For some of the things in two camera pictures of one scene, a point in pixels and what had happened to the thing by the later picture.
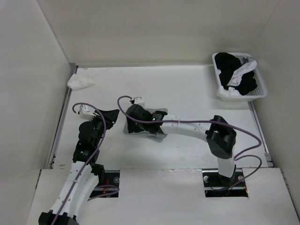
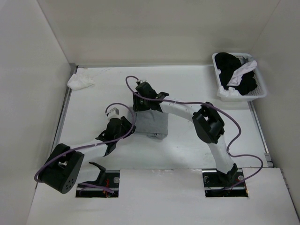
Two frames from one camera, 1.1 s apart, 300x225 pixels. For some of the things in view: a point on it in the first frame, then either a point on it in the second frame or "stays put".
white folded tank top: [78, 81] stays put
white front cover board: [171, 197] stays put
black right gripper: [132, 126] -> [137, 105]
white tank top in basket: [235, 80] stays put
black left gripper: [111, 116] -> [128, 126]
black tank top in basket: [227, 63] stays put
